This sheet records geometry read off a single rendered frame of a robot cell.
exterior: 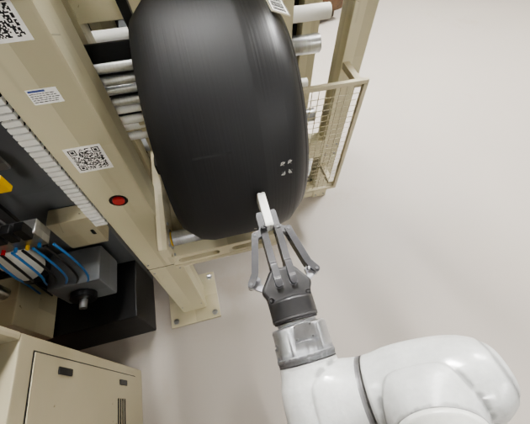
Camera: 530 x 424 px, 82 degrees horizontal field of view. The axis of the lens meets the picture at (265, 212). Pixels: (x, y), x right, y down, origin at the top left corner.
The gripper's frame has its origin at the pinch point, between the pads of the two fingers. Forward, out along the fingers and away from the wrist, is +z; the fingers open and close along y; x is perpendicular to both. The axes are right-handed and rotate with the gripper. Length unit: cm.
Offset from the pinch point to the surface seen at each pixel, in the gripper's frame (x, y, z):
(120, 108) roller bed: 28, 34, 62
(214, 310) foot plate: 123, 23, 4
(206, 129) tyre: -11.2, 7.4, 12.2
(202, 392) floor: 120, 36, -33
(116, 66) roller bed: 14, 29, 64
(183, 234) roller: 33.7, 20.3, 13.8
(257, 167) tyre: -4.7, -0.1, 6.9
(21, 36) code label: -20.6, 31.3, 27.5
